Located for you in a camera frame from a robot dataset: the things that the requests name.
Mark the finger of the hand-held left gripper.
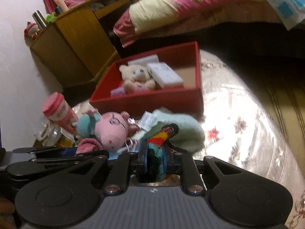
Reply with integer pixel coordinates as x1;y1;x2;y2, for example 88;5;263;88
7;156;96;177
12;146;106;157

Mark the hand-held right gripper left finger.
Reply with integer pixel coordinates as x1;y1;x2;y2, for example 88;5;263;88
69;144;148;195

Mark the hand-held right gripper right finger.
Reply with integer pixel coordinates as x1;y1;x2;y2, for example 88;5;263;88
164;148;239;195

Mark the colourful striped knit sock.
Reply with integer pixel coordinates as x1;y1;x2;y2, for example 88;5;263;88
138;123;180;183

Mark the pink fluffy sock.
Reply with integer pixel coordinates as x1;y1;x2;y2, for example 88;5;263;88
76;138;104;153

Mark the light green fluffy towel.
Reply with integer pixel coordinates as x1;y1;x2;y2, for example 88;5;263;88
132;107;206;153

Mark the pink pig plush toy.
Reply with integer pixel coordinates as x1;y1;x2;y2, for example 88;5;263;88
76;108;143;152

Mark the red cardboard box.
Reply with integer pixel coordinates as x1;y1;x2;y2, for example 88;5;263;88
89;41;204;115

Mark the clear plastic bottle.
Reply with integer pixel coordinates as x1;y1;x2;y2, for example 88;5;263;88
35;122;63;147

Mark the pink lidded cup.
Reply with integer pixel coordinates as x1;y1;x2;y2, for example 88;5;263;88
42;93;79;134

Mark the small purple packet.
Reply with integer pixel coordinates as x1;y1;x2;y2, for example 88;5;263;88
111;87;127;97

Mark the floral white tablecloth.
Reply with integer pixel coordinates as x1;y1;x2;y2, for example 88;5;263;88
71;49;305;229

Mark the cream teddy bear plush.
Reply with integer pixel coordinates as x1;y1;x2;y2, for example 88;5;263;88
119;64;156;93

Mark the wooden desk cabinet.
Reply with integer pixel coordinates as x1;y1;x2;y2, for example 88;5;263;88
30;0;143;89

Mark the red santa plush toy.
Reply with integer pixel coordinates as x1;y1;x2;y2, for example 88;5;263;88
24;21;41;40

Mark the steel thermos bottle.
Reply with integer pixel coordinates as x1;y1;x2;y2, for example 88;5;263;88
32;10;48;30

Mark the pink cylinder bottle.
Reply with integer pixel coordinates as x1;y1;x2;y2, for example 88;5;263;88
55;0;68;11

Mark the grey cloth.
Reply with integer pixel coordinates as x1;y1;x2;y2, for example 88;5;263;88
92;1;112;11

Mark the pink floral quilt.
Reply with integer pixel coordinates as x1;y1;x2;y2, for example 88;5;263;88
113;0;305;48

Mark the blue checked sheet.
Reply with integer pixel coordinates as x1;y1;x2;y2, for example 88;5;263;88
260;0;305;30

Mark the dark bed frame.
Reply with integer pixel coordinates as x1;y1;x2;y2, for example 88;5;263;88
107;21;305;60

